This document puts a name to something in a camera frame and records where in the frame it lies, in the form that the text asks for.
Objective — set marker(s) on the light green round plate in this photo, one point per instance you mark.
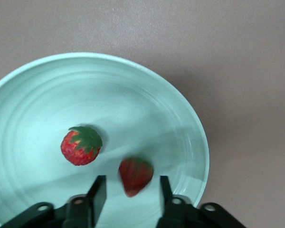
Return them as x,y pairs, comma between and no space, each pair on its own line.
109,95

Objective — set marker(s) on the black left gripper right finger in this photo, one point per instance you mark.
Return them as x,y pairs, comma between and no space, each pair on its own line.
173,209

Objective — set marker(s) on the red toy strawberry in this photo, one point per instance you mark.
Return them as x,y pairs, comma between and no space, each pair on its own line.
79,153
135,175

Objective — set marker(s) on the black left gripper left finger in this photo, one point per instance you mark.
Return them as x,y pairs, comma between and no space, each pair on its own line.
95,204

